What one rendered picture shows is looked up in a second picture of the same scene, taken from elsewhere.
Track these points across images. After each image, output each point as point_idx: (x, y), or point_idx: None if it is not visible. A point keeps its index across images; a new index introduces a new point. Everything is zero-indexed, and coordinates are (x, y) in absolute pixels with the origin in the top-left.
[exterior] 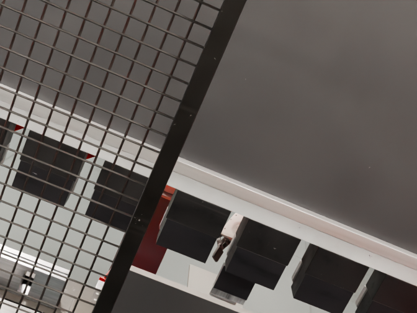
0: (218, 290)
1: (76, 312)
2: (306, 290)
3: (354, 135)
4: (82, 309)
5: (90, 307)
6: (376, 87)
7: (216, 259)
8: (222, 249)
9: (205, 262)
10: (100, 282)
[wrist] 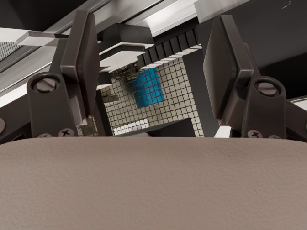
0: (220, 11)
1: (113, 65)
2: None
3: None
4: (110, 64)
5: (109, 61)
6: None
7: (96, 35)
8: (86, 91)
9: (191, 120)
10: (27, 43)
